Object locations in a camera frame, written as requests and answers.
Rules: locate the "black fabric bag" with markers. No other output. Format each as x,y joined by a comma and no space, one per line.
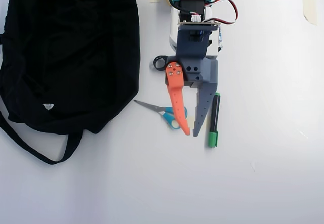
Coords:
63,57

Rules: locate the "black marker green cap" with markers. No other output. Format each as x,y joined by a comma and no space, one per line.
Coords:
213,123

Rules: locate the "blue grey gripper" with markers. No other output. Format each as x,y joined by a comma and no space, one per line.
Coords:
202,72

